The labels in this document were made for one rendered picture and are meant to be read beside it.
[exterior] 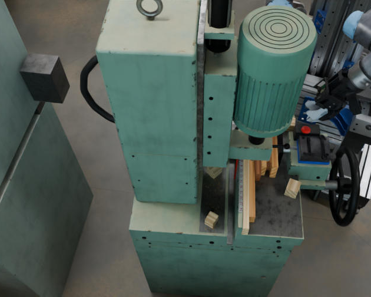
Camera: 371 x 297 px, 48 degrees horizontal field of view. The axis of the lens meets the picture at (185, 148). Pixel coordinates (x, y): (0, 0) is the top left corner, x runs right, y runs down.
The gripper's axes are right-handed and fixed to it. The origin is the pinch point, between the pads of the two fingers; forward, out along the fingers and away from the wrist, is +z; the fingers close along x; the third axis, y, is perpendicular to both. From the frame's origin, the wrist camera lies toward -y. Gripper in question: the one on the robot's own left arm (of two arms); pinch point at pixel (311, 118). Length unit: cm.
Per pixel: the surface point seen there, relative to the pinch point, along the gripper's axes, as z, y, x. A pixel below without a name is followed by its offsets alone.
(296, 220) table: 17.2, -6.5, 27.1
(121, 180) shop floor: 136, 19, -33
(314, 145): 5.8, -6.1, 4.8
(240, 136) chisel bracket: 12.3, 18.9, 7.6
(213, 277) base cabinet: 78, -13, 30
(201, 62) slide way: -15, 49, 16
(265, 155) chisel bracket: 11.3, 10.1, 11.9
